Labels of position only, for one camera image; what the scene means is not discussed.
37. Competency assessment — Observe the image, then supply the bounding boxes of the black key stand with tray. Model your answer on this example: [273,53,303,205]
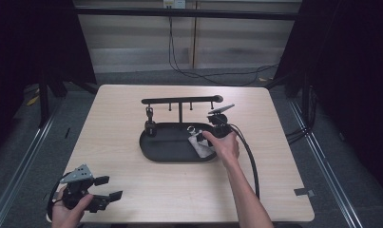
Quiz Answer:
[139,94,224,163]

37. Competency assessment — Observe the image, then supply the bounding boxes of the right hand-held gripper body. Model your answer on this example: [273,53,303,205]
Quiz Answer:
[206,103,236,140]

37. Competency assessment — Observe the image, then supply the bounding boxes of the black carabiner keychain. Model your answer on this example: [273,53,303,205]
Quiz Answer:
[144,106,158,138]

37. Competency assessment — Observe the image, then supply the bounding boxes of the white power outlet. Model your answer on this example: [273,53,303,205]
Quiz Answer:
[163,0,187,10]

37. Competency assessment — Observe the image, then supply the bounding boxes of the yellow floor scrap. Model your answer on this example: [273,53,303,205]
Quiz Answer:
[26,94,41,106]

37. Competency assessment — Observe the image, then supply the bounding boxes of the black stand post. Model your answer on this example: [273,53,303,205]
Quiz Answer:
[38,70,51,128]
[300,71,311,129]

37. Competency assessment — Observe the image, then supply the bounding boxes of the grey tape strip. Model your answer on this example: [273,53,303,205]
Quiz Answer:
[293,187,316,198]

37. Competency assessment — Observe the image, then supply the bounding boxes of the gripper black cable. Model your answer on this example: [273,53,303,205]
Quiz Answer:
[46,171,71,222]
[229,123,260,200]

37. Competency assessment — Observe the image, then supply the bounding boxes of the dark curtain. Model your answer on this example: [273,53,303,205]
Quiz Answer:
[0,0,97,156]
[274,0,383,194]

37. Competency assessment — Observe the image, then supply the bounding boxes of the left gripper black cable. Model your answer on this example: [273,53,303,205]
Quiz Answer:
[46,171,71,222]

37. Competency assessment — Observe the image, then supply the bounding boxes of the person's right hand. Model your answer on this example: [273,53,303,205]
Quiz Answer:
[201,130,240,166]

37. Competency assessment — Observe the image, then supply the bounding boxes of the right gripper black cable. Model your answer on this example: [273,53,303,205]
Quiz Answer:
[229,123,260,200]

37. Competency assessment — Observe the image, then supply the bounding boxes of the black wall cable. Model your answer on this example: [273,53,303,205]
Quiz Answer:
[167,5,279,87]

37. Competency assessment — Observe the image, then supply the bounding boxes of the metal floor rail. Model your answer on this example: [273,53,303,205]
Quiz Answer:
[0,94,68,228]
[288,99,366,228]

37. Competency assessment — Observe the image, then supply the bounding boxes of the black horizontal frame bar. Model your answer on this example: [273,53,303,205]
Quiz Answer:
[74,8,302,22]

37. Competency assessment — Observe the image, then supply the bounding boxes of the person's left hand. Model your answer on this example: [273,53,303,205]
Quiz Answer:
[50,186,95,228]

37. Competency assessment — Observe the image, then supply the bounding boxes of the black floor cable bundle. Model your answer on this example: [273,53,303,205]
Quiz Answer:
[285,85,319,145]

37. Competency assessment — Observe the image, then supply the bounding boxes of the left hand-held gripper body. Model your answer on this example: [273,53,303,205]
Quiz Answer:
[59,163,111,214]

